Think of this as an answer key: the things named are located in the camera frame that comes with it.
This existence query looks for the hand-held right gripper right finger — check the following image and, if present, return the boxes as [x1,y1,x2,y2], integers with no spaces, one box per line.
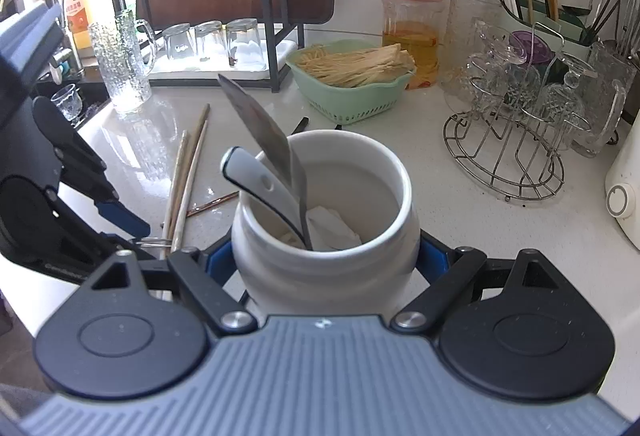
[391,231,571,332]

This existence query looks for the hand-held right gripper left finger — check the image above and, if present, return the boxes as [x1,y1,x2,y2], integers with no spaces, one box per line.
[75,241,257,336]

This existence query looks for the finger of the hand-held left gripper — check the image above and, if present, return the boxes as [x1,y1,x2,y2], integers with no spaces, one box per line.
[32,96,151,239]

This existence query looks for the tan wooden chopstick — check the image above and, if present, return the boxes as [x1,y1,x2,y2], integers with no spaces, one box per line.
[160,130,190,241]

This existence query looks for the white chopstick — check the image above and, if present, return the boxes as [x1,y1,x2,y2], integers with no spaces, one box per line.
[170,120,210,254]

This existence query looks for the white ceramic spoon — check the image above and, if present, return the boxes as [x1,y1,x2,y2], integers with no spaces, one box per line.
[220,146,303,247]

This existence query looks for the wooden chopsticks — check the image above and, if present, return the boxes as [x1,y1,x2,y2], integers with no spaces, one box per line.
[162,103,211,244]

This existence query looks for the white ceramic mug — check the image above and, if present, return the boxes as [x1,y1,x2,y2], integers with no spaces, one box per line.
[231,130,423,317]

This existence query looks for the knife with grey handle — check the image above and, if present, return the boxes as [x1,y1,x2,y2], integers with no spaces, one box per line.
[217,74,313,251]

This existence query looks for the crumpled white paper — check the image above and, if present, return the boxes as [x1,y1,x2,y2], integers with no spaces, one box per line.
[280,207,363,253]

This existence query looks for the small wine glass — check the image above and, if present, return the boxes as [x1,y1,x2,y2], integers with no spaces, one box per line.
[51,84,84,123]

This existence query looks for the black kitchen sink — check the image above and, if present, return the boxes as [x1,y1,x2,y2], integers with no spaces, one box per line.
[35,66,111,127]

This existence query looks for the textured glass pitcher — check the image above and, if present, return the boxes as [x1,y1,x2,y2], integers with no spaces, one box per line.
[88,10,157,115]

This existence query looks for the white drip tray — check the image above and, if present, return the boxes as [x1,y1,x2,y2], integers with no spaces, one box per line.
[147,38,301,89]

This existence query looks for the green plastic basket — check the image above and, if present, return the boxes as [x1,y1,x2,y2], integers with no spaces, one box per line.
[286,40,417,125]

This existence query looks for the clear drinking glass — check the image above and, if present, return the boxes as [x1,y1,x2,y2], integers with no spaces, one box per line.
[194,20,228,62]
[162,23,196,64]
[225,18,267,71]

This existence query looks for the cut glass cup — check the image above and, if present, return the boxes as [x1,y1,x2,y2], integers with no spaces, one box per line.
[467,18,543,117]
[542,53,598,151]

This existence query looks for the yellow detergent jug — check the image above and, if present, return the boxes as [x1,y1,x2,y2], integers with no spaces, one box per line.
[60,0,108,49]

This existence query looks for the white electric pot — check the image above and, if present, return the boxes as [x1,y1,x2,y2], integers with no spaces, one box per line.
[604,118,640,251]

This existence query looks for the bundle of bamboo sticks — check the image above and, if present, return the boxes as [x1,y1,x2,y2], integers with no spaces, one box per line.
[296,43,416,88]

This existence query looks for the black metal dish rack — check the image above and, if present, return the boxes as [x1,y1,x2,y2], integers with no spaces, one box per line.
[100,0,306,94]

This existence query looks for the textured glass mug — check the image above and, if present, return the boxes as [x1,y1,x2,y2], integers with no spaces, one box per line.
[442,0,501,104]

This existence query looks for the purple plastic lid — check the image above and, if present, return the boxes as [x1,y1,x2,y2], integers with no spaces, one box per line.
[509,30,553,66]

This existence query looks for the red lid plastic jar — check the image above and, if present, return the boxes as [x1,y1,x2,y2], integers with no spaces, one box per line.
[381,0,447,91]

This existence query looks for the green chopstick holder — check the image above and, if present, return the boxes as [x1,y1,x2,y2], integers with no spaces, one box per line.
[492,0,598,49]

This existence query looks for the wire cup rack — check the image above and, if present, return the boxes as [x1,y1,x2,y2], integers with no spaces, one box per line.
[442,23,566,203]

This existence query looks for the handled textured glass jug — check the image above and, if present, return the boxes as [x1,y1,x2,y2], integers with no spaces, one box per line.
[570,40,628,159]

